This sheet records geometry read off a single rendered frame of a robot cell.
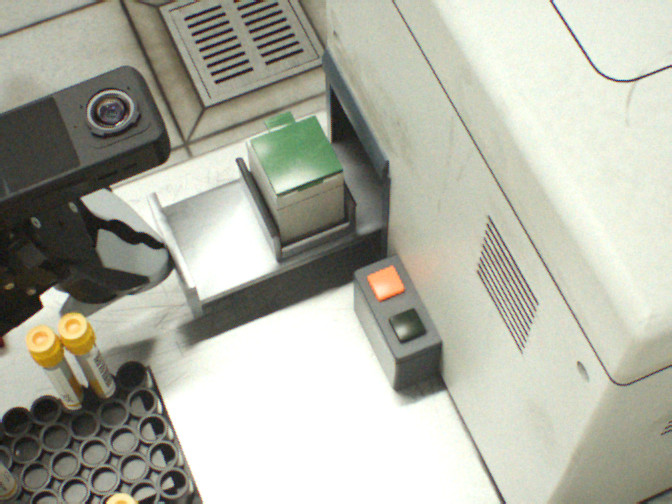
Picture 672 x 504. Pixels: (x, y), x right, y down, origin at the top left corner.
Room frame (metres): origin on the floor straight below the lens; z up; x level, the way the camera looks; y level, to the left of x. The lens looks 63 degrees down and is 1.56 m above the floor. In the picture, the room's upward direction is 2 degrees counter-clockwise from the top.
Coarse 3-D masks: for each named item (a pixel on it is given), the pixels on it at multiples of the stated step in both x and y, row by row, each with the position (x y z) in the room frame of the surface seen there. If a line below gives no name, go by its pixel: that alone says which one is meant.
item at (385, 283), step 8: (376, 272) 0.31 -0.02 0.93; (384, 272) 0.30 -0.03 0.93; (392, 272) 0.30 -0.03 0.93; (368, 280) 0.30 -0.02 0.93; (376, 280) 0.30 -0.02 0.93; (384, 280) 0.30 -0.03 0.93; (392, 280) 0.30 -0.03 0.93; (376, 288) 0.30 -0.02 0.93; (384, 288) 0.29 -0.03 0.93; (392, 288) 0.29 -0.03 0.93; (400, 288) 0.29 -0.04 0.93; (376, 296) 0.29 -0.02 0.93; (384, 296) 0.29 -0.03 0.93
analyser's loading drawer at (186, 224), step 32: (352, 160) 0.39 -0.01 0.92; (224, 192) 0.37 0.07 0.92; (256, 192) 0.35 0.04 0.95; (352, 192) 0.36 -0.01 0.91; (160, 224) 0.34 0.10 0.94; (192, 224) 0.35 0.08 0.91; (224, 224) 0.35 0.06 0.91; (256, 224) 0.35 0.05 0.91; (352, 224) 0.34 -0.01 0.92; (192, 256) 0.33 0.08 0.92; (224, 256) 0.32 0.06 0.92; (256, 256) 0.32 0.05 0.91; (288, 256) 0.32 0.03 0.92; (320, 256) 0.33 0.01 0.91; (192, 288) 0.30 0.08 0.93; (224, 288) 0.30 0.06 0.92
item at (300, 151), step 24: (288, 120) 0.37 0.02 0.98; (312, 120) 0.37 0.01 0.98; (264, 144) 0.36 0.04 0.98; (288, 144) 0.36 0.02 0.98; (312, 144) 0.36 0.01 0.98; (264, 168) 0.34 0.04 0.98; (288, 168) 0.34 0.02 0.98; (312, 168) 0.34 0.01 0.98; (336, 168) 0.34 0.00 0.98; (288, 192) 0.33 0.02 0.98
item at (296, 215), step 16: (256, 160) 0.35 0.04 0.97; (256, 176) 0.36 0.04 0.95; (336, 176) 0.34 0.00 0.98; (272, 192) 0.33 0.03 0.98; (304, 192) 0.33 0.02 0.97; (320, 192) 0.34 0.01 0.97; (336, 192) 0.34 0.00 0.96; (272, 208) 0.33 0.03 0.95; (288, 208) 0.33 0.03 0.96; (304, 208) 0.33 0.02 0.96; (320, 208) 0.34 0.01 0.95; (336, 208) 0.34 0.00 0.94; (288, 224) 0.33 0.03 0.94; (304, 224) 0.33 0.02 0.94; (320, 224) 0.34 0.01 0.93; (336, 224) 0.34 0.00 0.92; (288, 240) 0.33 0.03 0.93
